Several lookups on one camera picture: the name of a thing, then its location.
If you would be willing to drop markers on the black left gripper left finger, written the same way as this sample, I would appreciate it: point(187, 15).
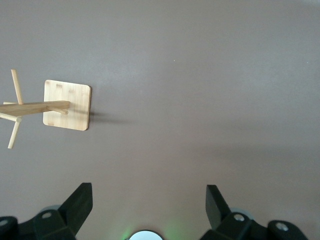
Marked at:
point(77, 210)

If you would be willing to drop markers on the wooden cup rack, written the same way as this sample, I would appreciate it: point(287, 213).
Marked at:
point(66, 105)

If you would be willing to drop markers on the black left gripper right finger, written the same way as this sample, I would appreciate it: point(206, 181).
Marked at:
point(217, 215)

